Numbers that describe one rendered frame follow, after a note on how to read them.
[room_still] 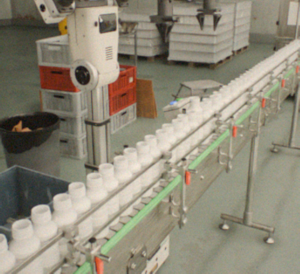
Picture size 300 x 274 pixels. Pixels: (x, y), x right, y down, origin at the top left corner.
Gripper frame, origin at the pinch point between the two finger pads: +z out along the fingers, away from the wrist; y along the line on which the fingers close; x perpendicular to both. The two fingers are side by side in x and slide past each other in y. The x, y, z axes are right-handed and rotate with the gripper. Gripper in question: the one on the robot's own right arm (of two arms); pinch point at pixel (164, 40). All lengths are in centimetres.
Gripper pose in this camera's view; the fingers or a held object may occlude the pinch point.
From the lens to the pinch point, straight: 151.3
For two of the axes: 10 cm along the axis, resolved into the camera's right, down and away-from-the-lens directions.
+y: 8.8, 1.5, -4.5
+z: 0.1, 9.4, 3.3
